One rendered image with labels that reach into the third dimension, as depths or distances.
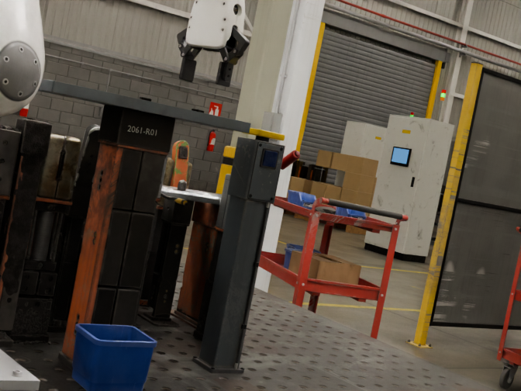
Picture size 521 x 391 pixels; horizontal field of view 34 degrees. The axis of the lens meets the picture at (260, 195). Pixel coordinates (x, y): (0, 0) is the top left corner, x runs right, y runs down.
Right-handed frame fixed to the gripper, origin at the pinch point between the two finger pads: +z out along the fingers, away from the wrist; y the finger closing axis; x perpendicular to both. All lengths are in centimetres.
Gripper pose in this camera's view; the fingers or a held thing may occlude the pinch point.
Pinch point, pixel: (205, 77)
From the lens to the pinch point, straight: 152.2
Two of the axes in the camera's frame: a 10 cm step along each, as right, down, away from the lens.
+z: -1.9, 9.8, 0.5
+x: -6.3, -0.8, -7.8
